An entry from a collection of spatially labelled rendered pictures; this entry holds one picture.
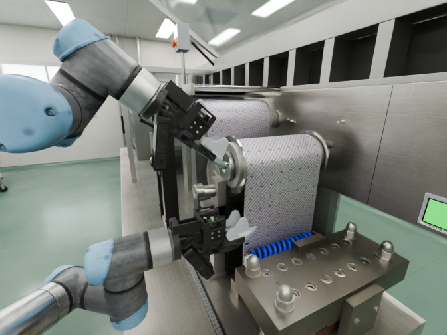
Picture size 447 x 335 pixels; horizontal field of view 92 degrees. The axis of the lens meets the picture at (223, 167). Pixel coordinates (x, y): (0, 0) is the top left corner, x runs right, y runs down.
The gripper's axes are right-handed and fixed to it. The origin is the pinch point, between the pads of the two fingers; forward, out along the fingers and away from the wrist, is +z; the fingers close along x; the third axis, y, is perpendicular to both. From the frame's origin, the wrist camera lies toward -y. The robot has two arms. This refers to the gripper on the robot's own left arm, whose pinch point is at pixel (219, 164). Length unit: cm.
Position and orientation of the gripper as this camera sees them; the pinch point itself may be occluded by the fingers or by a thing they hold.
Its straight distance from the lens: 50.4
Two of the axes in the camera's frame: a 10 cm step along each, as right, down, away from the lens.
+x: -4.2, -2.7, 8.7
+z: 7.0, 5.2, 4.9
